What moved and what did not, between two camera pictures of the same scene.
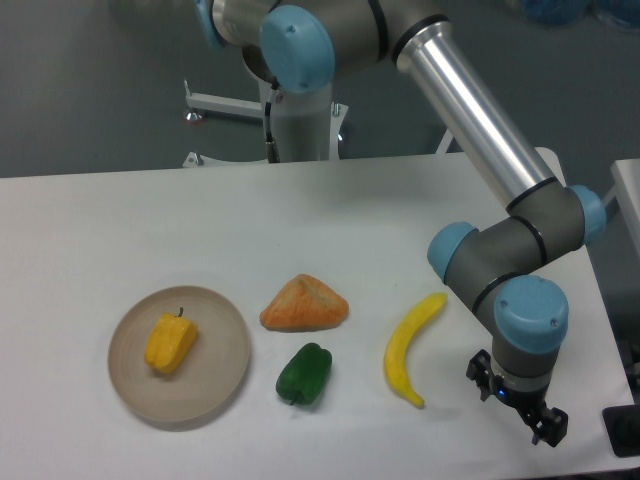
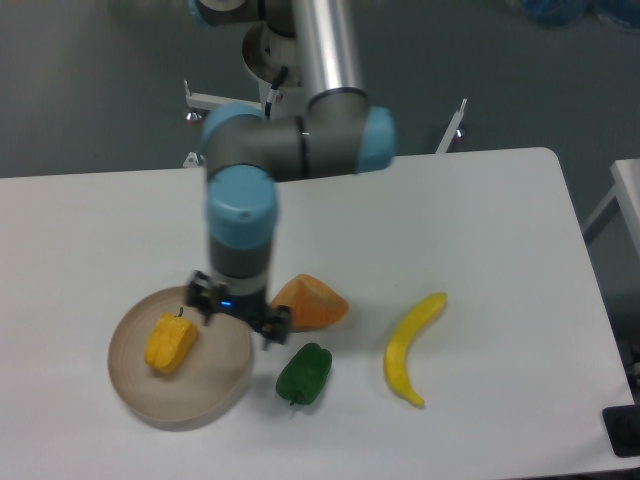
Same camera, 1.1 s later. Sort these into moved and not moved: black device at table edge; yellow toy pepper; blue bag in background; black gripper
Moved: black gripper
Not moved: black device at table edge; yellow toy pepper; blue bag in background
